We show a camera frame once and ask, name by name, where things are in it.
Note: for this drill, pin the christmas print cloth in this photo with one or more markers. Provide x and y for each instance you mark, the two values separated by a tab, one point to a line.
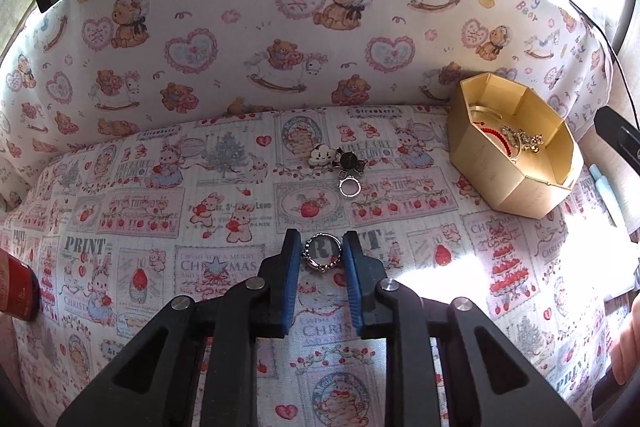
115	230

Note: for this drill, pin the gold chain jewelry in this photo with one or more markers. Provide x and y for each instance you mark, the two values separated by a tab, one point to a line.
522	141

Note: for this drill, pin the light green tube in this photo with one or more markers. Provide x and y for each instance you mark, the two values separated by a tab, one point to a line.
605	189

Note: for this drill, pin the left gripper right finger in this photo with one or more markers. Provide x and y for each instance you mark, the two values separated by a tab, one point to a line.
445	361

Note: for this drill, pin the black charm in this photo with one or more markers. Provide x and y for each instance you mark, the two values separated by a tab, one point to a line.
348	161

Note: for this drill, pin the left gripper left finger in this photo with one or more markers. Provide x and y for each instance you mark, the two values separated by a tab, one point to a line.
196	360

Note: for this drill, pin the right hand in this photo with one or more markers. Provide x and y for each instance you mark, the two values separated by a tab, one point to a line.
625	353

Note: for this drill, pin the gold octagonal box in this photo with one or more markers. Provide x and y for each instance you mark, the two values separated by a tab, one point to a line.
512	147

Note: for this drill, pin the red capped bottle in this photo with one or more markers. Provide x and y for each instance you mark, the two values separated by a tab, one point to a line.
19	289

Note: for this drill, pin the white cloud charm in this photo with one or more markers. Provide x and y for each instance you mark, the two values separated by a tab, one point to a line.
321	156

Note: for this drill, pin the baby bear print cloth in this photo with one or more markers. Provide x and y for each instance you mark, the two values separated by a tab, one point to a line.
89	70

